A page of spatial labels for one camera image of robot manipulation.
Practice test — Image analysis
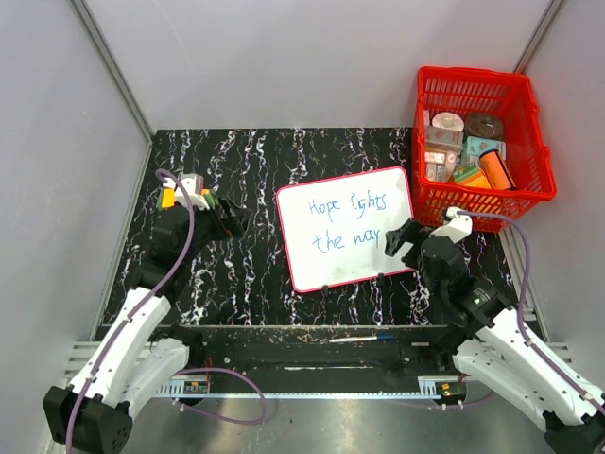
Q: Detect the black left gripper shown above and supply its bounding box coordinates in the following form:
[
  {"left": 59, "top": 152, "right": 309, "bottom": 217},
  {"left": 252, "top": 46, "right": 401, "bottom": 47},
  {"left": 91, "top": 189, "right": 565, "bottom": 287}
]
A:
[{"left": 182, "top": 195, "right": 251, "bottom": 263}]

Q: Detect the pink framed whiteboard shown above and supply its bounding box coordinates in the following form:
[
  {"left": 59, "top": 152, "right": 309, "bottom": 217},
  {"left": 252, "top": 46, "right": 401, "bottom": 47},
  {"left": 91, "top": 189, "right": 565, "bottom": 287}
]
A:
[{"left": 276, "top": 166, "right": 413, "bottom": 293}]

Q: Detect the white marker blue cap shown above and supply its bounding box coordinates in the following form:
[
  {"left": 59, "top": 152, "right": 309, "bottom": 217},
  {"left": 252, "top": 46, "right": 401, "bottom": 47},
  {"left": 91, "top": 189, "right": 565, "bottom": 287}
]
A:
[{"left": 328, "top": 334, "right": 394, "bottom": 344}]

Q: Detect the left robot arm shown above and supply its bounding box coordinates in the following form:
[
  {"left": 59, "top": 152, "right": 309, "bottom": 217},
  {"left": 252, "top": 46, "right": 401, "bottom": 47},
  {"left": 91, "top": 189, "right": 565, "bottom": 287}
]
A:
[{"left": 43, "top": 192, "right": 251, "bottom": 453}]

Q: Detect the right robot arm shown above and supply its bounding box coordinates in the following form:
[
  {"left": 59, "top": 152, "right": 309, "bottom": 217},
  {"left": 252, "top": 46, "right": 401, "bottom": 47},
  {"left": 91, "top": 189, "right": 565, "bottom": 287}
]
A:
[{"left": 385, "top": 207, "right": 604, "bottom": 453}]

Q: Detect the orange sponge pack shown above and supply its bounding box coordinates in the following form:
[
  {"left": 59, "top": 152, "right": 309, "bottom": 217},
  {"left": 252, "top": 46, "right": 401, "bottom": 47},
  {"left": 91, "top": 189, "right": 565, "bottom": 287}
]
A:
[{"left": 156, "top": 187, "right": 211, "bottom": 209}]

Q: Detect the pink snack box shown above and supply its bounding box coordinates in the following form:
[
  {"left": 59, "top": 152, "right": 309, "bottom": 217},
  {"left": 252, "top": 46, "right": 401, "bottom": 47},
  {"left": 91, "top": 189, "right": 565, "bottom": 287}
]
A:
[{"left": 424, "top": 126, "right": 463, "bottom": 152}]

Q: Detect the orange cylinder can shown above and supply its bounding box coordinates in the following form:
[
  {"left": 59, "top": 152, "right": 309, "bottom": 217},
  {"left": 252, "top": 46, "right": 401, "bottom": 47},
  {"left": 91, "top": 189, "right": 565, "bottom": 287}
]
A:
[{"left": 479, "top": 148, "right": 515, "bottom": 191}]

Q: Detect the teal small box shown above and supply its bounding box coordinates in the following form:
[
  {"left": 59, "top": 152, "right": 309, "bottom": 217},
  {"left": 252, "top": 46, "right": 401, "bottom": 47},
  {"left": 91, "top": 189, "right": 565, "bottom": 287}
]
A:
[{"left": 462, "top": 135, "right": 507, "bottom": 158}]

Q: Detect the red plastic basket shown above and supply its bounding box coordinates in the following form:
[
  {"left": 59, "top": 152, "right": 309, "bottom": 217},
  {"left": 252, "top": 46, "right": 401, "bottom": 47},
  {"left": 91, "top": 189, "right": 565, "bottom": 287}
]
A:
[{"left": 411, "top": 66, "right": 557, "bottom": 233}]

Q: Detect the pink round roll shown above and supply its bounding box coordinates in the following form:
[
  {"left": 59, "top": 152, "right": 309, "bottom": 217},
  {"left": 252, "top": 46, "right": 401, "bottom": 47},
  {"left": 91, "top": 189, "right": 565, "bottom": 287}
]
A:
[{"left": 431, "top": 112, "right": 464, "bottom": 132}]

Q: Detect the brown round tin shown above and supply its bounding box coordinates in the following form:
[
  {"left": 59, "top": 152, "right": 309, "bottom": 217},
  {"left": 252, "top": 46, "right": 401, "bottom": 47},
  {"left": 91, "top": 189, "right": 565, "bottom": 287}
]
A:
[{"left": 464, "top": 112, "right": 504, "bottom": 140}]

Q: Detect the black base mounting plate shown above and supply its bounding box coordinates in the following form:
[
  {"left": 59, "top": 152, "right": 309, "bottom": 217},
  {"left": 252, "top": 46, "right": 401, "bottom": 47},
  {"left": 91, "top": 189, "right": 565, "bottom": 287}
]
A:
[{"left": 151, "top": 325, "right": 458, "bottom": 380}]

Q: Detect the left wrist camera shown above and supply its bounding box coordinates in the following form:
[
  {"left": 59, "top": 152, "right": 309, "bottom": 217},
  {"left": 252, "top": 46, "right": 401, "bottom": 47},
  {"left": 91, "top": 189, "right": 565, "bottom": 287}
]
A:
[{"left": 175, "top": 173, "right": 210, "bottom": 211}]

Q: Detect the white cable duct rail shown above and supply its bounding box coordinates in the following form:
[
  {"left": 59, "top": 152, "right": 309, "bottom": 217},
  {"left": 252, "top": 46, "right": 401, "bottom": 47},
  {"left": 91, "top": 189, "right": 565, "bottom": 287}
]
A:
[{"left": 154, "top": 369, "right": 458, "bottom": 400}]

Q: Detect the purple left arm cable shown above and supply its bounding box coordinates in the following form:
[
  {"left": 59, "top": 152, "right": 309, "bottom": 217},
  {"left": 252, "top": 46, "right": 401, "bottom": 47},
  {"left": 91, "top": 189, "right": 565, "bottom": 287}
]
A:
[{"left": 63, "top": 168, "right": 269, "bottom": 454}]

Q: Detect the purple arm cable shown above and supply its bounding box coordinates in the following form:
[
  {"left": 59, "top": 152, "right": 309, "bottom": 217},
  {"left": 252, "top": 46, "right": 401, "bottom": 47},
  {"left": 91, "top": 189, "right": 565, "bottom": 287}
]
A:
[
  {"left": 63, "top": 168, "right": 269, "bottom": 454},
  {"left": 456, "top": 211, "right": 605, "bottom": 410}
]

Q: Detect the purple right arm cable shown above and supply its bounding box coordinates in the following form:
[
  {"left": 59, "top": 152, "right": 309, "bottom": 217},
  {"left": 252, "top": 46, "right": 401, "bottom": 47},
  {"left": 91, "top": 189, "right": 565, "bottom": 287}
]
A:
[{"left": 456, "top": 211, "right": 605, "bottom": 410}]

